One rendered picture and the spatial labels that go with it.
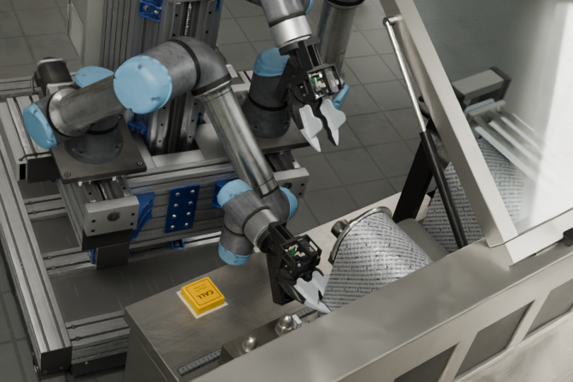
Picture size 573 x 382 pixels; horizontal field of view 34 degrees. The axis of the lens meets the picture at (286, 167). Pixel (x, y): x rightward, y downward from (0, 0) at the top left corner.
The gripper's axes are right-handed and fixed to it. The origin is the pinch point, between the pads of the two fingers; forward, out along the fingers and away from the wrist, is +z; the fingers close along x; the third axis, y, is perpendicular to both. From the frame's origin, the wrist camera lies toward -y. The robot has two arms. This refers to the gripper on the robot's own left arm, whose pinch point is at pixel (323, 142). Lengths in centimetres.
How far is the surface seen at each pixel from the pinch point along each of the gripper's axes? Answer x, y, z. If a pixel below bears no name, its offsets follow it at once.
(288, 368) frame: -58, 59, 22
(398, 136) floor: 160, -167, 10
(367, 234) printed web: -5.2, 10.7, 18.5
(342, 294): -8.2, 0.7, 28.5
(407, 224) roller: 10.0, 3.7, 20.9
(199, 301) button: -20.0, -34.6, 23.5
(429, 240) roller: 11.4, 6.9, 25.0
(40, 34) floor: 52, -246, -85
